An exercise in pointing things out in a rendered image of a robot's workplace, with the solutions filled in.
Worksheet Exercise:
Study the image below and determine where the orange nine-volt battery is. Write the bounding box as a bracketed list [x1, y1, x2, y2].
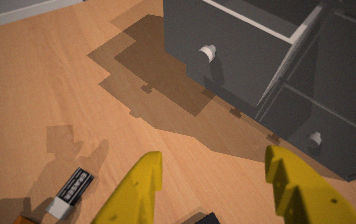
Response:
[14, 216, 39, 224]

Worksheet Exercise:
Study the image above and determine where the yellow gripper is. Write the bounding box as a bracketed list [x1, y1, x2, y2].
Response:
[90, 145, 356, 224]

